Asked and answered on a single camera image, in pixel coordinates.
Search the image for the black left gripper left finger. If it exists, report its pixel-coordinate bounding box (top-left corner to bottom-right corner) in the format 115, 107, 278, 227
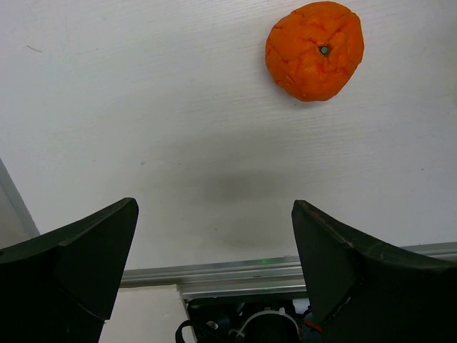
1, 198, 139, 342

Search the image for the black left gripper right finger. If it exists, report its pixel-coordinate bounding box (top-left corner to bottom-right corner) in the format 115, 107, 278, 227
291, 200, 456, 342

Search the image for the orange fake mandarin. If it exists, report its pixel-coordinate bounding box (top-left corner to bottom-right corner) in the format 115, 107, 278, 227
265, 1, 364, 102

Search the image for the aluminium table frame rail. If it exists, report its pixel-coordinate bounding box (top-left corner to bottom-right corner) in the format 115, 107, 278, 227
0, 156, 457, 301

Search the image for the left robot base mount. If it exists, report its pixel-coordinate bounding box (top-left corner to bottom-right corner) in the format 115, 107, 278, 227
174, 296, 323, 342

